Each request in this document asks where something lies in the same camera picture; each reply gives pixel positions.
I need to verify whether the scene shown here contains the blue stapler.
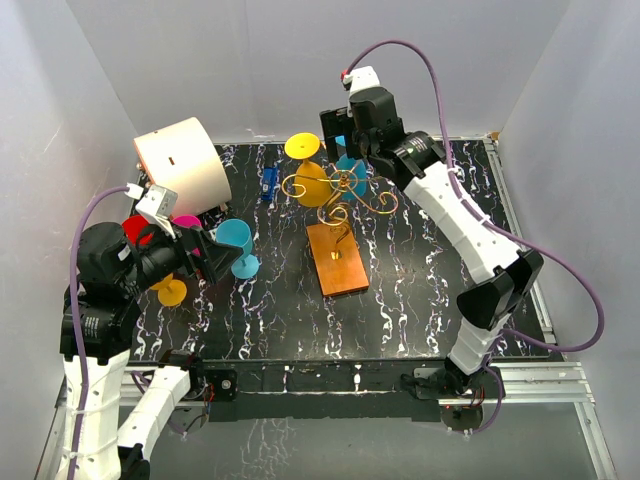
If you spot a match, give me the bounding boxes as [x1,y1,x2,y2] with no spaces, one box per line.
[261,163,278,203]

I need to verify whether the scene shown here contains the gold wire glass rack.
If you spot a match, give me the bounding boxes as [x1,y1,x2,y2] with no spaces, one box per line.
[279,139,401,259]

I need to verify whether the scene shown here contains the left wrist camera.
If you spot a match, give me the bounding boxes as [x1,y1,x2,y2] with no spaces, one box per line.
[125,183,178,239]

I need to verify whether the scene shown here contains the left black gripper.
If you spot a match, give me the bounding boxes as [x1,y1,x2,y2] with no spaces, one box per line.
[120,212,243,293]

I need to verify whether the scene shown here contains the wooden rack base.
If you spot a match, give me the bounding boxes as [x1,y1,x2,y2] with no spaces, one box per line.
[307,223,369,297]

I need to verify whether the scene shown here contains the teal wine glass back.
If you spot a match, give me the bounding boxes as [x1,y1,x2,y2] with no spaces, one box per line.
[335,136,368,201]

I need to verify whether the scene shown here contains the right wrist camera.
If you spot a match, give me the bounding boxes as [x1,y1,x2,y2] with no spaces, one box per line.
[341,66,380,98]

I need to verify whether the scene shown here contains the white cylindrical box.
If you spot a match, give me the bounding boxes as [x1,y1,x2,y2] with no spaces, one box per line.
[133,117,232,217]

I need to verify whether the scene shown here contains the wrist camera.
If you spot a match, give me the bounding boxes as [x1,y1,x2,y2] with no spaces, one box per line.
[341,66,380,98]
[125,183,178,239]

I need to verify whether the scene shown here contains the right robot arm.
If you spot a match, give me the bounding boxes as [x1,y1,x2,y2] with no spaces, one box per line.
[320,86,544,397]

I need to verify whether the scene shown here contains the red wine glass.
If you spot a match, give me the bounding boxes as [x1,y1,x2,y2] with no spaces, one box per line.
[122,215,152,246]

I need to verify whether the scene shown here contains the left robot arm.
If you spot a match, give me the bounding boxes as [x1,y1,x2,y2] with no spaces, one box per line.
[56,222,242,479]

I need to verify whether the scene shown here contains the light blue wine glass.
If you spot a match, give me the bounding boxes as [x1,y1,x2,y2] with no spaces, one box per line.
[215,218,260,280]

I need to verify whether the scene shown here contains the pink wine glass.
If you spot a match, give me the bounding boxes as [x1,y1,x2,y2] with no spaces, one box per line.
[173,215,202,228]

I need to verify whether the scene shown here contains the yellow wine glass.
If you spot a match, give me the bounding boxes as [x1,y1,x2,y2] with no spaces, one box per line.
[281,132,332,208]
[149,274,187,307]

